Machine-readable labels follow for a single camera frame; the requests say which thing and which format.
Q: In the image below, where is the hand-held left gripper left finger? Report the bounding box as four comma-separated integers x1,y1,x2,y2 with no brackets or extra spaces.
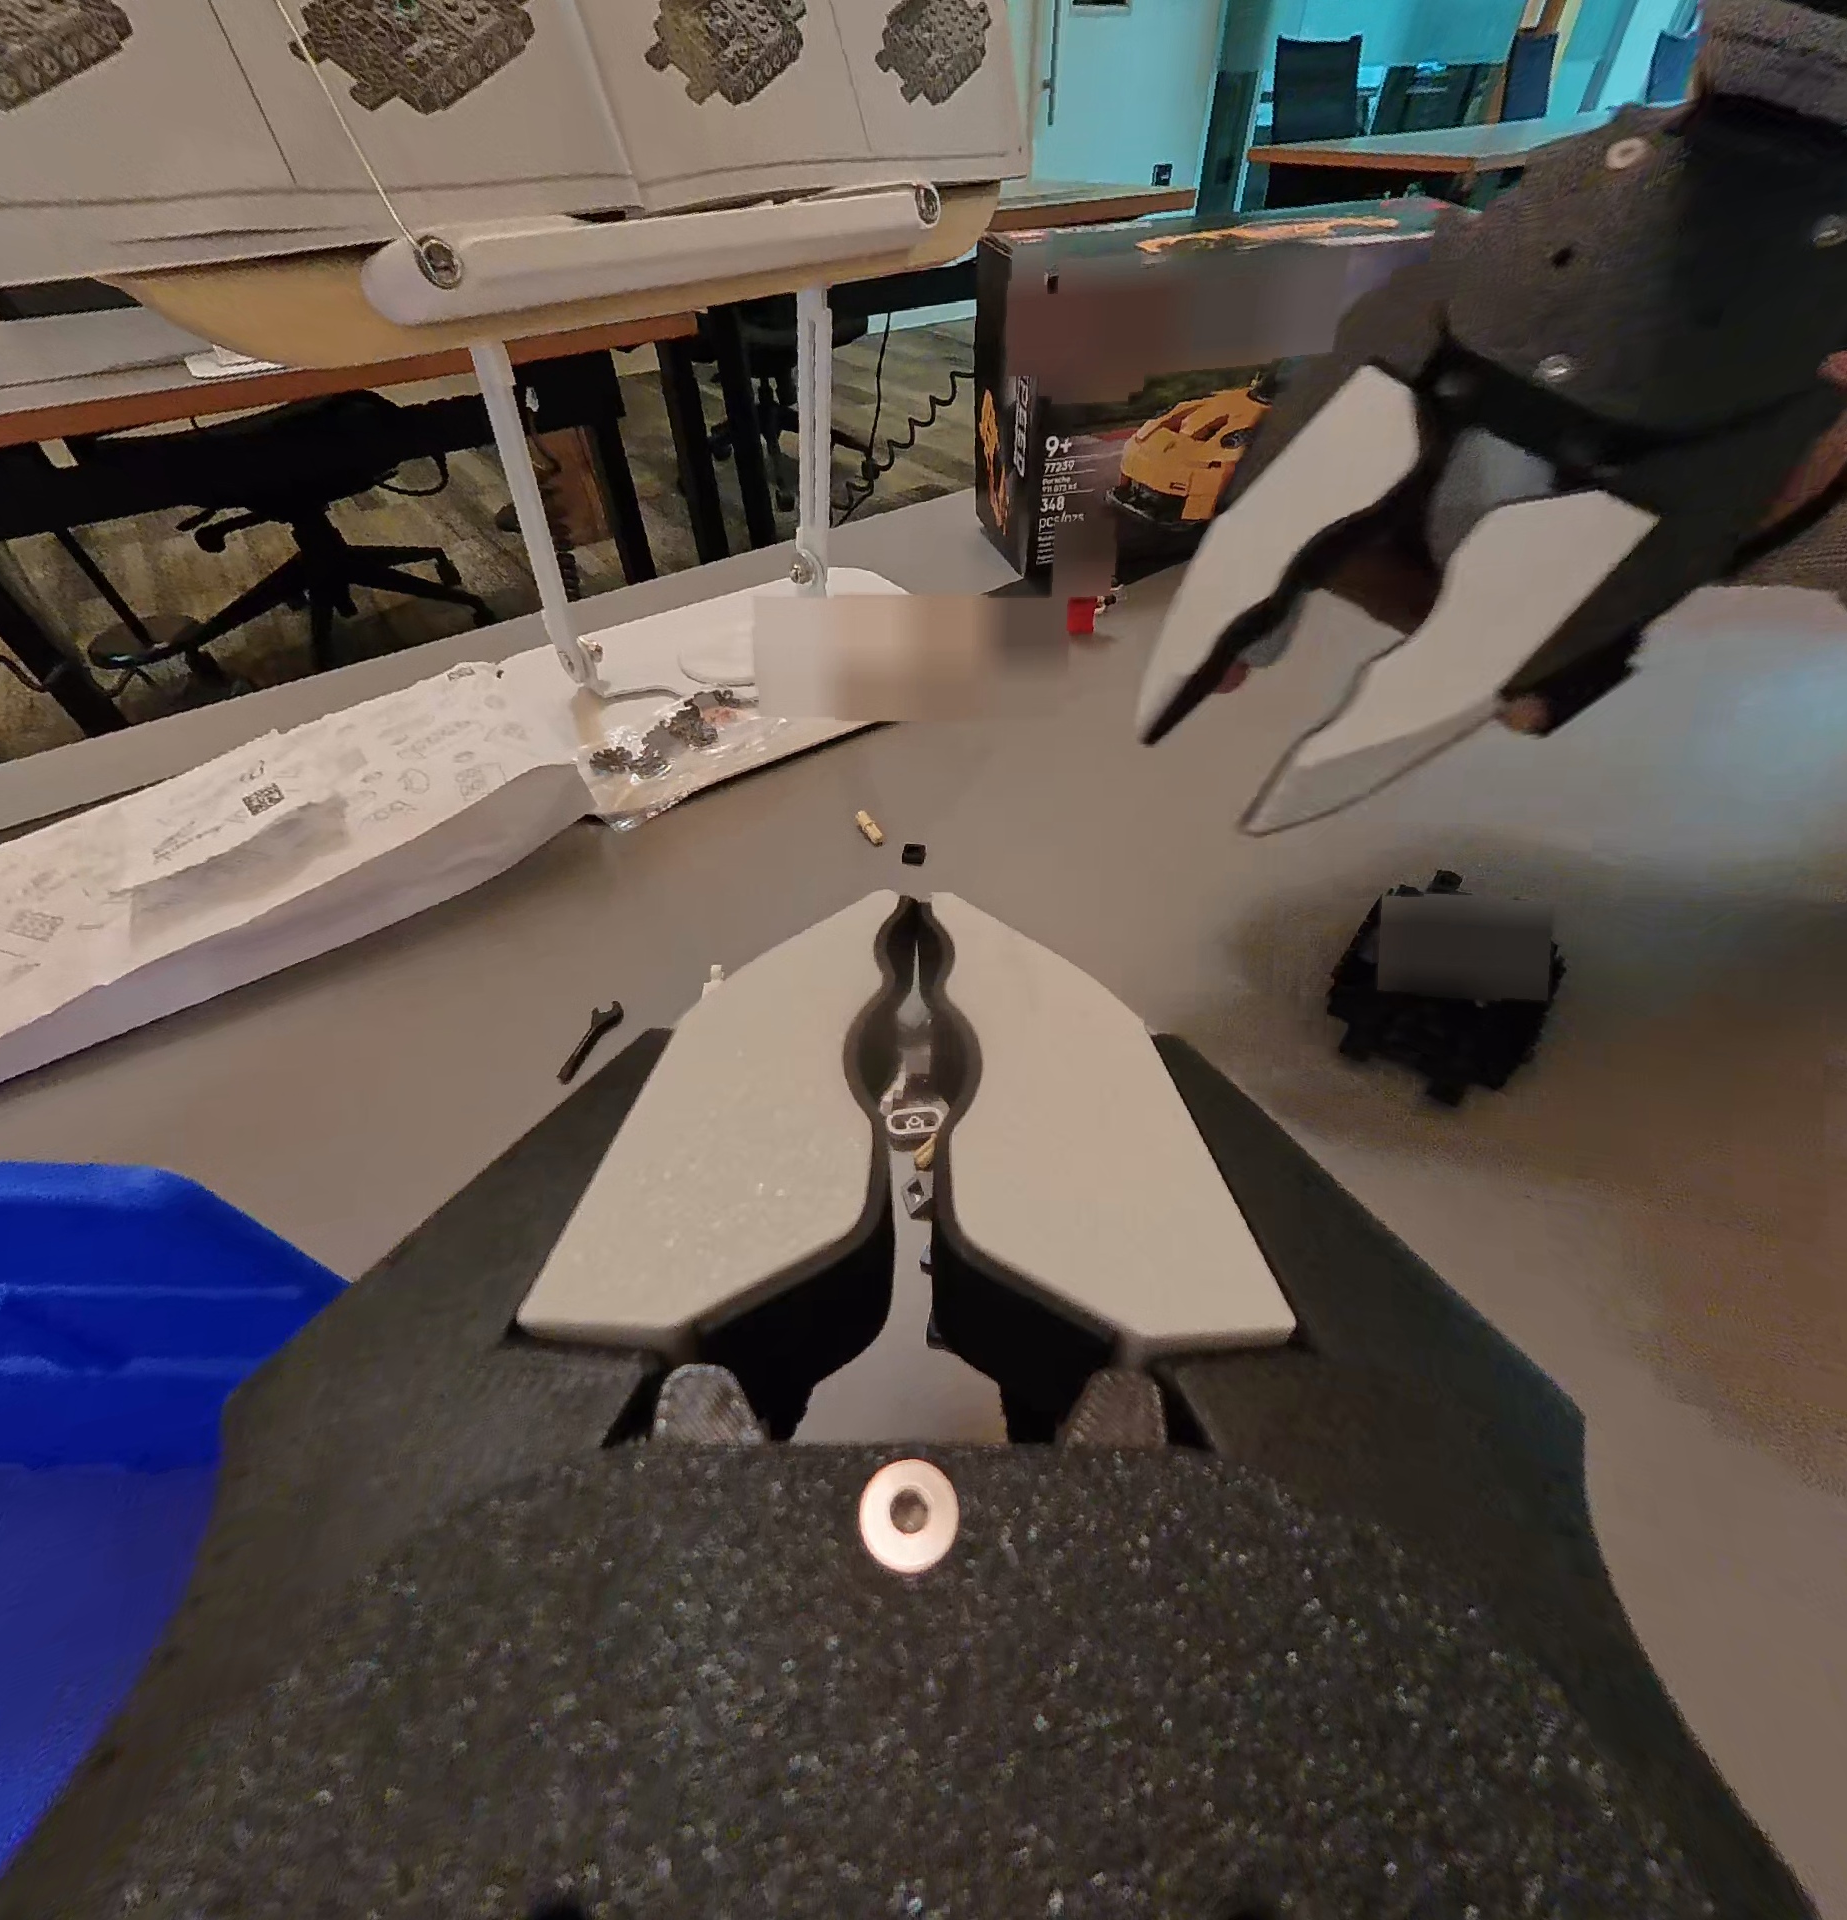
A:
518,891,915,1348

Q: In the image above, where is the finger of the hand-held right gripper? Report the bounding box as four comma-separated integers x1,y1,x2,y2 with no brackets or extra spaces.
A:
1241,494,1663,836
1137,363,1431,748

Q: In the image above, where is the wooden office table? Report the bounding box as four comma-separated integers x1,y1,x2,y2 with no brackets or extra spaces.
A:
1249,108,1614,212
0,307,703,722

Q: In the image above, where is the small blue plastic bin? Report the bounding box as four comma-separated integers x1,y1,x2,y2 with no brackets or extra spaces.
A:
0,1159,352,1894

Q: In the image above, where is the toy set box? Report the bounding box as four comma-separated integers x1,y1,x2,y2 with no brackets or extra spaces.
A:
975,202,1479,594

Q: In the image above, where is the black coiled cable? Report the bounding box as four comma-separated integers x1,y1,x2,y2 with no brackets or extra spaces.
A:
850,359,970,520

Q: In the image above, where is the white paper bag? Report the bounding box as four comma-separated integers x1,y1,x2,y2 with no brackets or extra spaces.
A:
0,653,603,1100

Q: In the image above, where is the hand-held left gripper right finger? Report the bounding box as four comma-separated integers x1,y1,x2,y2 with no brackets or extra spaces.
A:
919,893,1299,1356

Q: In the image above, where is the grey desk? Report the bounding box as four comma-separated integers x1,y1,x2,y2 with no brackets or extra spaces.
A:
0,480,1847,1920

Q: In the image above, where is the black office chair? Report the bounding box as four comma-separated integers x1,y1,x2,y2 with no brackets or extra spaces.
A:
89,450,494,681
1266,34,1370,144

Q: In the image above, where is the white book stand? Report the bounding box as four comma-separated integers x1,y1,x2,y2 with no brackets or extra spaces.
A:
112,181,1002,709

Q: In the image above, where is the instruction booklet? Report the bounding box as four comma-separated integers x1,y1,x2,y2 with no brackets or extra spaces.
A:
0,0,1033,295

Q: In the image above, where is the black toy brick car chassis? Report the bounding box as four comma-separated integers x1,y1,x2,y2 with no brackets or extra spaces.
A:
1324,870,1567,1106

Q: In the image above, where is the person's right forearm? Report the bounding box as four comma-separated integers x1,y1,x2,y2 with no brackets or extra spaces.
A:
1739,450,1847,632

